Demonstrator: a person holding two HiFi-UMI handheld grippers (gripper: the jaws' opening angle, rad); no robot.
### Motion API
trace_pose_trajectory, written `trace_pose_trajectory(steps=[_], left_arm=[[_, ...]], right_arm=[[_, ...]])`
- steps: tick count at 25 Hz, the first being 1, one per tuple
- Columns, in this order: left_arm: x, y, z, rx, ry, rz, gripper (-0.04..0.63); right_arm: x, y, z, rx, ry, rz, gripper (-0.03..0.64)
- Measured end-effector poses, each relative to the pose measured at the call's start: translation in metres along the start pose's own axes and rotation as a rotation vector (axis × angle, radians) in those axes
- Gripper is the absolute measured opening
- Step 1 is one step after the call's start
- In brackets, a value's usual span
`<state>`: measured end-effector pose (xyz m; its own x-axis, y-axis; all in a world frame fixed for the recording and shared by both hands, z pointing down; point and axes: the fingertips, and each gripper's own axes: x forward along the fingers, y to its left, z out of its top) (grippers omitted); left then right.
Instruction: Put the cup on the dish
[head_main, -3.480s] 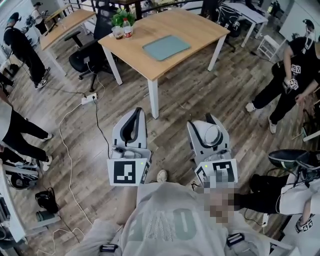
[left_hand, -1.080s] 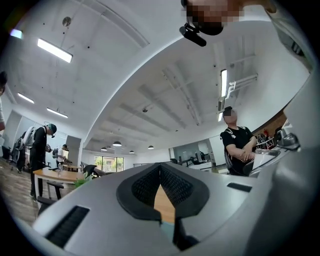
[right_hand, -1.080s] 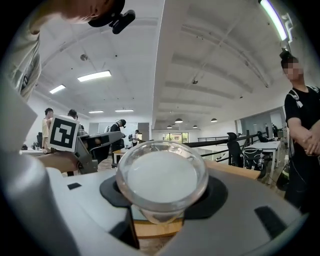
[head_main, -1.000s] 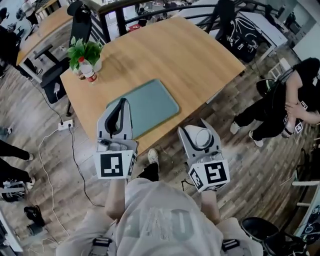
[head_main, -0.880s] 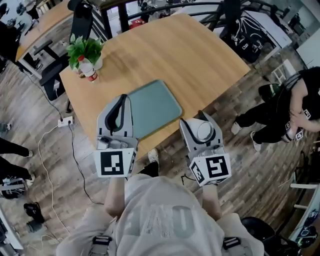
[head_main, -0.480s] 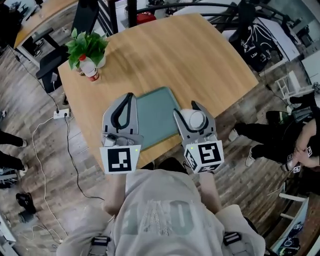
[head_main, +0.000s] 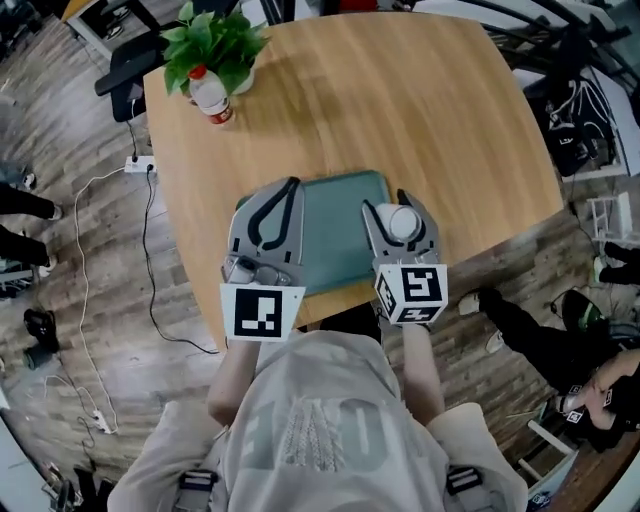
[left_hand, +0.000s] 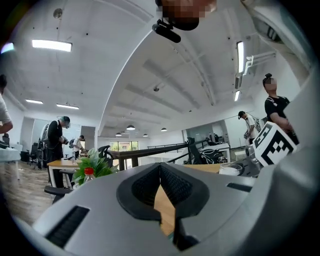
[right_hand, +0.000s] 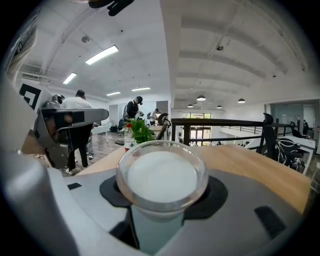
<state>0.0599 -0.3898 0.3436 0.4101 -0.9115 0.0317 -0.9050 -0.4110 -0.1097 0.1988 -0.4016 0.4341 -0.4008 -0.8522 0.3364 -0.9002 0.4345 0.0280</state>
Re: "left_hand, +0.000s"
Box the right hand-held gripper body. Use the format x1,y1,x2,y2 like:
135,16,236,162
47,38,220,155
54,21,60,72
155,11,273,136
245,121,299,176

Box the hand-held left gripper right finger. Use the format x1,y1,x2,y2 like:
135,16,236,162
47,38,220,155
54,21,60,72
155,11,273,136
159,162,210,219

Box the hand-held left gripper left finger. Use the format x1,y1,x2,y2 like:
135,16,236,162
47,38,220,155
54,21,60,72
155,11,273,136
116,162,162,221

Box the black metal railing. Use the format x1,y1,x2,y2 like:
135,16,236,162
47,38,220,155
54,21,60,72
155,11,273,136
107,139,209,171

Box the green leafy plant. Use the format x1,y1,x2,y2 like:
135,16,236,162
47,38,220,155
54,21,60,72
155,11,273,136
71,147,120,186

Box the red-capped plastic bottle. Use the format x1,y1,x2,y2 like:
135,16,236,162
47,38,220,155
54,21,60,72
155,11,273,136
83,167,96,185

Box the white office desk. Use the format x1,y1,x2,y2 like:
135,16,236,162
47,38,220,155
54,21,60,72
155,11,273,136
199,141,231,164

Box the black chair armrest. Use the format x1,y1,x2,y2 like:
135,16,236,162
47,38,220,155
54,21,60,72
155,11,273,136
44,185,74,205

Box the white ceiling pipes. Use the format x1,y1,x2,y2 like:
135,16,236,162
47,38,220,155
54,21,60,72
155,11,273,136
234,51,277,90

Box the white side table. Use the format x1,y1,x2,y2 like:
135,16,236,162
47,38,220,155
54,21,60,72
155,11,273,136
0,146,22,181

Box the person's head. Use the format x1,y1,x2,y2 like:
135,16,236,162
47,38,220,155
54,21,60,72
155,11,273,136
155,0,218,31

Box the wooden table with white frame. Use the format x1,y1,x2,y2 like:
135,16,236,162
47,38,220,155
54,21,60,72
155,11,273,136
46,158,84,189

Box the black head-worn camera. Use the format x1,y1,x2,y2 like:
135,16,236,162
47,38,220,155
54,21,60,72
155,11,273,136
151,18,182,44

